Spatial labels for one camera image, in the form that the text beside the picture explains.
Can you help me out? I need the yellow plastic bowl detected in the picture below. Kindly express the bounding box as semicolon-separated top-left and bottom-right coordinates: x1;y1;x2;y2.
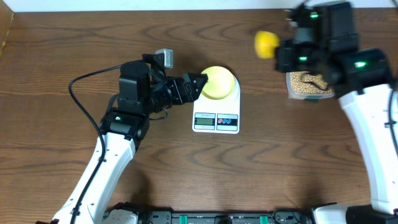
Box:
201;66;235;100

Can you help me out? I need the yellow plastic scoop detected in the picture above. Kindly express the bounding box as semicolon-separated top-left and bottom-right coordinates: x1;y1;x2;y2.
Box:
254;30;279;59

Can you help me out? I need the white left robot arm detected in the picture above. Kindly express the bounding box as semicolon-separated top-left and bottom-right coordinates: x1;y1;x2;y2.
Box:
51;60;208;223

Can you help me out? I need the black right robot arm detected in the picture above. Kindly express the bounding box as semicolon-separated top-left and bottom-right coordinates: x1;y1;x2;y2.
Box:
275;1;397;223

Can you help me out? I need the white digital kitchen scale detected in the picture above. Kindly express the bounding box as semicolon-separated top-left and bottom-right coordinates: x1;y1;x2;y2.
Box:
192;76;241;134

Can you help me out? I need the soybeans pile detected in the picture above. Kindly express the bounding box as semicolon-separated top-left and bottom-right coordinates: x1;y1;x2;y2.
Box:
288;72;333;95

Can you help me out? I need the clear plastic container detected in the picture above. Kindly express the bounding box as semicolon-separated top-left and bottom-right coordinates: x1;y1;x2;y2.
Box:
285;72;335;100

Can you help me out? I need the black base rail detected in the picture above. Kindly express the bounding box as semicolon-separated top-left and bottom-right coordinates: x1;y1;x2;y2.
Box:
103;202;314;224

